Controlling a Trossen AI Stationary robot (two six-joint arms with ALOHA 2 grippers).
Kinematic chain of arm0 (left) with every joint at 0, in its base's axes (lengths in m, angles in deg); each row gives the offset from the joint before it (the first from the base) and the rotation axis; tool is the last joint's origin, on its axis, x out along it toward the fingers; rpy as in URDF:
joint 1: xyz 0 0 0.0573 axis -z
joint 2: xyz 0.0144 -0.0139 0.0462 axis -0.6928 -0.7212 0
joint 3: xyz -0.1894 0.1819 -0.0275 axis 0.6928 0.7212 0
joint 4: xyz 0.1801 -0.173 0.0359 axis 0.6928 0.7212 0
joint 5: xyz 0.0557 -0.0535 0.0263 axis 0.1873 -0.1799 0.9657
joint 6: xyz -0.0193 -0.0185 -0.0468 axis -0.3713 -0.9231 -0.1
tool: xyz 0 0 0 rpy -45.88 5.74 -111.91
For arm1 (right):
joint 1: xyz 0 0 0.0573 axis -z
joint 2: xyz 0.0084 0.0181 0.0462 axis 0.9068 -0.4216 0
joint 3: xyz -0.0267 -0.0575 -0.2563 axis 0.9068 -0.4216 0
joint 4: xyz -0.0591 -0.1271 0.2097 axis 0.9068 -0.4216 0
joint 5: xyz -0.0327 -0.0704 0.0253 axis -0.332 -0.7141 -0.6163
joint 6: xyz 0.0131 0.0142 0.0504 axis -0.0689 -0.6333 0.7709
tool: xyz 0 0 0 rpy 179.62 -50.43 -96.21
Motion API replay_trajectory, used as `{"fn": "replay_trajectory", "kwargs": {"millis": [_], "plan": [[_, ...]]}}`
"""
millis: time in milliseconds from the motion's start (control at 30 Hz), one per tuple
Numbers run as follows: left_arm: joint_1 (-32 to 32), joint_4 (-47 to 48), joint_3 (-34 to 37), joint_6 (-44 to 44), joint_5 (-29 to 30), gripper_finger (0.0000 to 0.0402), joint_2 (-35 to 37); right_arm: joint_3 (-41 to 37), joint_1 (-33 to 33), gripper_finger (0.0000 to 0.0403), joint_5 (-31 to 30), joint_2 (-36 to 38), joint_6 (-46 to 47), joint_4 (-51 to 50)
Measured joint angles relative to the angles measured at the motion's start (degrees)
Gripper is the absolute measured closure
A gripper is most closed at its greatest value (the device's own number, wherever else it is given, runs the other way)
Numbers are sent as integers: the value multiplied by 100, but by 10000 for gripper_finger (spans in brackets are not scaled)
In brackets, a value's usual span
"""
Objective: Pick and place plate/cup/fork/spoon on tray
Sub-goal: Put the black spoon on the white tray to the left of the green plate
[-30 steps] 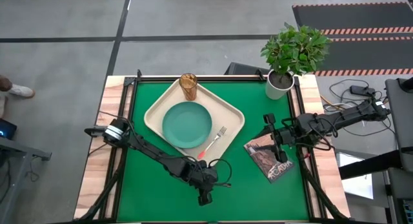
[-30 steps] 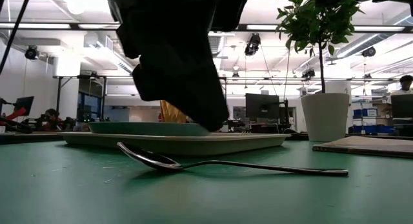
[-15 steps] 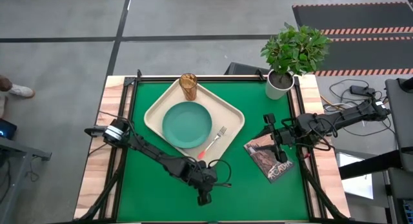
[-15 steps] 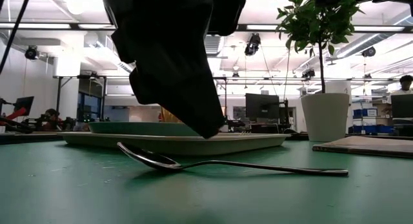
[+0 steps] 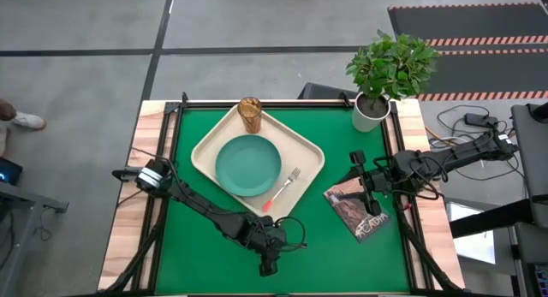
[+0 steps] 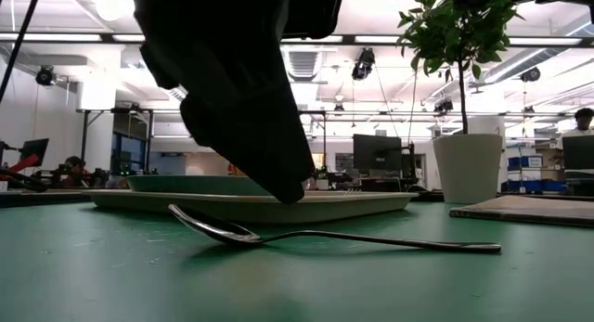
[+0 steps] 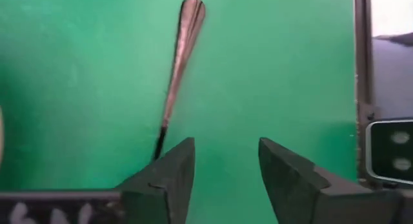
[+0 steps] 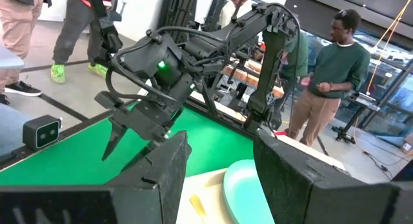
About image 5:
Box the teal round plate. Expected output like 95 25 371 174
214 134 283 199

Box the beige plastic tray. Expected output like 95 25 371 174
190 102 326 224

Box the white sneaker foot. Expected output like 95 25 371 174
0 98 48 158

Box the white plant pot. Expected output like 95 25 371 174
351 91 392 134

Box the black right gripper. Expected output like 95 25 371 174
337 149 400 217

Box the grey side desk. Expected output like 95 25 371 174
0 180 69 297

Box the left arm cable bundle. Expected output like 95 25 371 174
101 193 173 296

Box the Acadia picture book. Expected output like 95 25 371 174
322 176 391 245

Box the green leafy plant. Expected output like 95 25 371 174
345 29 442 102

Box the white panel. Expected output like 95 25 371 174
444 200 497 266

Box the black floor cable tangle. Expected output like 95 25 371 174
427 104 530 182

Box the fork with orange handle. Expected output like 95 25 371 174
261 167 302 214

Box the black device with blue light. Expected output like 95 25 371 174
0 156 24 187

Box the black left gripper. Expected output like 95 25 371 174
246 214 289 278

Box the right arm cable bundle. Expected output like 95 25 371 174
392 193 468 296

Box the black power adapter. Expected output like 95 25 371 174
464 112 500 129

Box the black hazard-striped floor mat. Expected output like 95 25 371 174
387 3 548 48
417 47 548 103

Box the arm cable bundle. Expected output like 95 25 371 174
392 193 468 296
101 193 173 296

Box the green table mat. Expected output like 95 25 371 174
153 106 411 294

